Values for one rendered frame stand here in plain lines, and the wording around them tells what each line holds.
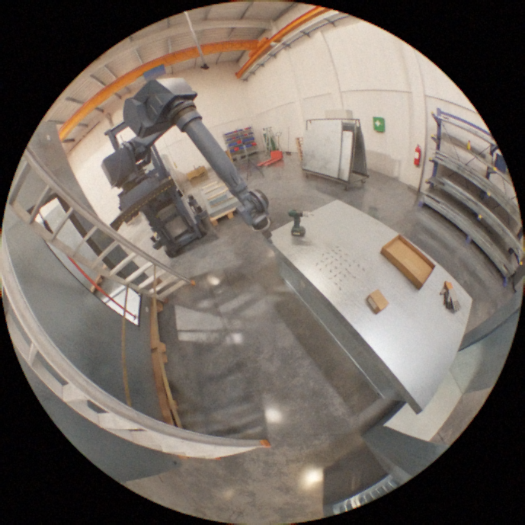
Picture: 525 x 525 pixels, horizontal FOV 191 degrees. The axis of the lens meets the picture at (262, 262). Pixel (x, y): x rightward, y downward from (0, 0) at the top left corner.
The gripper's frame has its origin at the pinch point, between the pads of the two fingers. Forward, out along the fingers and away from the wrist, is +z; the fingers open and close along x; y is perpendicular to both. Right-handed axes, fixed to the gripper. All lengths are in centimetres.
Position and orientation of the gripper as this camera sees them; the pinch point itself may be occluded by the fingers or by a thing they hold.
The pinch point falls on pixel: (269, 240)
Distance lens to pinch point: 130.0
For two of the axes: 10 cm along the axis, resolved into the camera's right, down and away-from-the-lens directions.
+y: -8.0, 6.0, -0.4
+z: 3.8, 5.6, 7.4
